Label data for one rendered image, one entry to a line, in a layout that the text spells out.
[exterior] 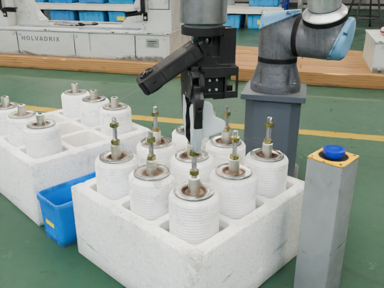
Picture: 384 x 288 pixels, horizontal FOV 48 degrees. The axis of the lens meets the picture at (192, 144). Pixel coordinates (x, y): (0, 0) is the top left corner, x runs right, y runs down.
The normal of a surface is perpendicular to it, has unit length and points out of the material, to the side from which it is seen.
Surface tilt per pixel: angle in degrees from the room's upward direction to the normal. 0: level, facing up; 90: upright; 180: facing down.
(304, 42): 99
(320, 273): 90
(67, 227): 92
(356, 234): 0
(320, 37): 114
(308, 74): 90
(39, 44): 90
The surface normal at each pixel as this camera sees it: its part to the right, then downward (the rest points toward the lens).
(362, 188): 0.00, -0.93
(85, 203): -0.69, 0.27
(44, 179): 0.69, 0.26
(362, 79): -0.26, 0.36
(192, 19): -0.52, 0.31
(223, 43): 0.25, 0.36
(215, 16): 0.50, 0.33
